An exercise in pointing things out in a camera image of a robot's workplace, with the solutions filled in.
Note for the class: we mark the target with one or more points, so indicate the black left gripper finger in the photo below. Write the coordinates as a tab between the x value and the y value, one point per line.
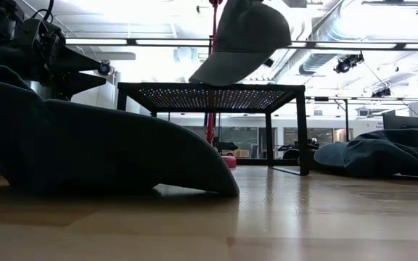
71	61
74	85

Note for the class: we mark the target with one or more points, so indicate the grey baseball cap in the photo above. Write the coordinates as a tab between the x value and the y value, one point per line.
245	36

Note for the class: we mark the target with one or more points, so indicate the faded blue baseball cap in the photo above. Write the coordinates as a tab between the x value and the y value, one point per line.
383	156

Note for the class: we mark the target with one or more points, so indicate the red pole stand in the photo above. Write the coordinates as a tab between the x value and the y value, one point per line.
214	21

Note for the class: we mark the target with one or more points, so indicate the black mesh metal stand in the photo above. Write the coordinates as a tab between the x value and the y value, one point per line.
285	88

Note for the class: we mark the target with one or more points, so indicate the black computer monitor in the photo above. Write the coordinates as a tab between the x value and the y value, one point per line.
399	122

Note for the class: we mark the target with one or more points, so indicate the ceiling track light fixture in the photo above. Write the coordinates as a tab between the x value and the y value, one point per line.
394	3

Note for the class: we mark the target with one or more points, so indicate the wall security camera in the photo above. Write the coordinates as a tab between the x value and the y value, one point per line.
104	68

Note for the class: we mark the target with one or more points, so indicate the overhead light rail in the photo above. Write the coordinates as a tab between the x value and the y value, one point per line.
158	41

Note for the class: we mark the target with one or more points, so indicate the silver ventilation duct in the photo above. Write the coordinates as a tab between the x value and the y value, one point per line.
318	63

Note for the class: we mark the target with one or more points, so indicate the black hanging ceiling camera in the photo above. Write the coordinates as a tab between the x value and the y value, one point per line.
347	63
381	93

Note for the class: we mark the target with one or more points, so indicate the black gantry frame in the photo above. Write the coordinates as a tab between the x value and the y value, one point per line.
346	119

